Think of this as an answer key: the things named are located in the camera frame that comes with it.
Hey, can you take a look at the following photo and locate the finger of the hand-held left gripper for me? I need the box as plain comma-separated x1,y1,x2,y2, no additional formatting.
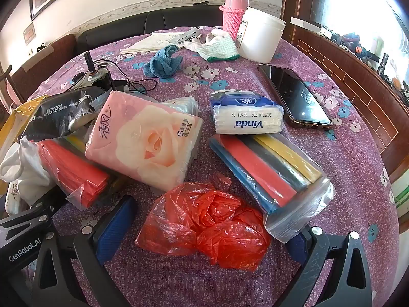
28,189,71,218

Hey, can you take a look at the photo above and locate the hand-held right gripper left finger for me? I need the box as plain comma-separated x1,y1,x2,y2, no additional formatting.
32,194,138,307

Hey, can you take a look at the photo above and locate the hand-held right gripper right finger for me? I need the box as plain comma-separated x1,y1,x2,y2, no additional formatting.
286,225,384,307

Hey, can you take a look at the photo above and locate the white printed bag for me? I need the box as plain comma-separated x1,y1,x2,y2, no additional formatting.
5,179,34,215

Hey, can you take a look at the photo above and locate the zip bag of red strips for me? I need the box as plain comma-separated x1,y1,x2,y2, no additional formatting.
35,134,128,210

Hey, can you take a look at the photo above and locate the white cloth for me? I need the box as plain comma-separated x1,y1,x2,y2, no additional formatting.
0,136,56,199

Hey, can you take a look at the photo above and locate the zip bag of multicoloured strips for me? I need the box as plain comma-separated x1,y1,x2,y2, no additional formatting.
208,133,336,244

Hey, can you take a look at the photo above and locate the red plastic bag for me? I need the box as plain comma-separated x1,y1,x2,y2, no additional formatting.
136,173,272,271

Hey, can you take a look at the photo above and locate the yellow cardboard box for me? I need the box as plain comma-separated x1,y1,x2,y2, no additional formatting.
0,94,48,167

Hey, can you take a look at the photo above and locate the black snack packet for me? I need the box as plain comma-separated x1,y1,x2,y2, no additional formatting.
24,87,111,141

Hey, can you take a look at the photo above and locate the pink rose tissue pack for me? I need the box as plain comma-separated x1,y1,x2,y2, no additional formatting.
85,91,203,195

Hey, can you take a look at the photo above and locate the clear packet of white sheets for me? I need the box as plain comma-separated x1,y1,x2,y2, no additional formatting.
160,96,199,119

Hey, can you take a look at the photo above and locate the white and blue tissue pack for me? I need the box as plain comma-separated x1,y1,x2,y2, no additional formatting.
209,90,285,135

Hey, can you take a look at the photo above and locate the purple floral tablecloth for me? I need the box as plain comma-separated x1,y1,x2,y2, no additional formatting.
26,26,401,307

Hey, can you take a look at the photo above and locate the dark wooden chair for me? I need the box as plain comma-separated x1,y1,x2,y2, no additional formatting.
0,65,24,109

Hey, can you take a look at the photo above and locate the brown armchair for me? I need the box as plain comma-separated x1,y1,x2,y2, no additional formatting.
11,34,77,101

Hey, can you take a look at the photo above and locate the black smartphone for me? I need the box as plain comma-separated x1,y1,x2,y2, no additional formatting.
257,64,333,130

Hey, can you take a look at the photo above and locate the blue cloth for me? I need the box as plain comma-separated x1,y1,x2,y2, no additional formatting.
143,45,183,78

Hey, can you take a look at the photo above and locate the stack of white papers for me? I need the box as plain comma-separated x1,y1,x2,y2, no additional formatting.
120,31,192,54

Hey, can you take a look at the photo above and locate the wooden cabinet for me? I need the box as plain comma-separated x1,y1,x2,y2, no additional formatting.
281,0,409,186

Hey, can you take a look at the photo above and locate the white tube packet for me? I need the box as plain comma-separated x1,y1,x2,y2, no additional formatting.
169,28,202,43

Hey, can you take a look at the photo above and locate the white glove with green cuff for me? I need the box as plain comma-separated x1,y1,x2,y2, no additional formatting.
185,29,240,62

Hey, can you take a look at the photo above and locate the pile of small tools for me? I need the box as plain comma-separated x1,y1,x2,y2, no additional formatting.
320,26,409,103

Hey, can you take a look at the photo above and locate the white plastic jar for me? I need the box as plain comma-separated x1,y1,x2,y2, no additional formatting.
238,7,286,64

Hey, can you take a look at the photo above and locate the flat white box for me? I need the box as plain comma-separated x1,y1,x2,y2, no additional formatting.
290,17,322,29

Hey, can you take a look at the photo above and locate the pink thermos bottle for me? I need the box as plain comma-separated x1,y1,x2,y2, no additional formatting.
219,0,250,40

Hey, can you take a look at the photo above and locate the black cable with plug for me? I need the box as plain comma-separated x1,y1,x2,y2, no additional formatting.
113,78,158,95

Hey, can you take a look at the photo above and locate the small wall plaque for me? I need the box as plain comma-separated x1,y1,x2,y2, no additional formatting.
22,22,36,46

